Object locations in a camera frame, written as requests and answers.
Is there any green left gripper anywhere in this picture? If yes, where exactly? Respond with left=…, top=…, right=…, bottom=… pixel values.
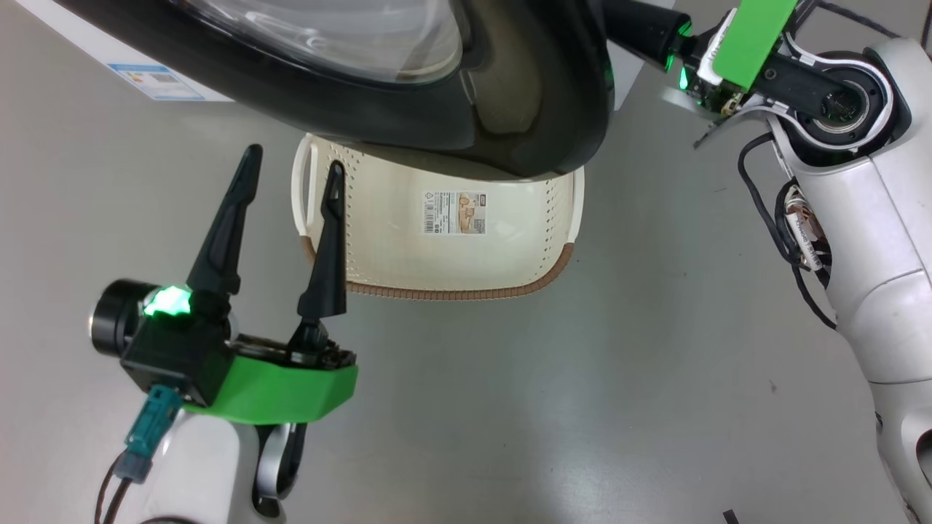
left=183, top=144, right=359, bottom=426

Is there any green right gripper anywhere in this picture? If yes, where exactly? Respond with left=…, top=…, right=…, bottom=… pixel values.
left=601, top=0, right=799, bottom=117

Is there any black glass washing machine door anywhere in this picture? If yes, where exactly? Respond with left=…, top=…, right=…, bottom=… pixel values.
left=55, top=0, right=616, bottom=180

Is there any cream perforated laundry basket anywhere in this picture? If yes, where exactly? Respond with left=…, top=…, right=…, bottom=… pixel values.
left=291, top=133, right=585, bottom=301

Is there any basket product label sticker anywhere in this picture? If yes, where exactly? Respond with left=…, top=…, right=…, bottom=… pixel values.
left=422, top=191, right=489, bottom=235

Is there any white washing machine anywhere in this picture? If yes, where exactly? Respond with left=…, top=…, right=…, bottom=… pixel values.
left=15, top=0, right=235, bottom=103

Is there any blue energy label sticker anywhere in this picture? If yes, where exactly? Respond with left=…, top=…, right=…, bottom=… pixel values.
left=108, top=63, right=206, bottom=101

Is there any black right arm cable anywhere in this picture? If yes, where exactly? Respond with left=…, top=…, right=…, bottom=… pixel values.
left=738, top=131, right=840, bottom=332

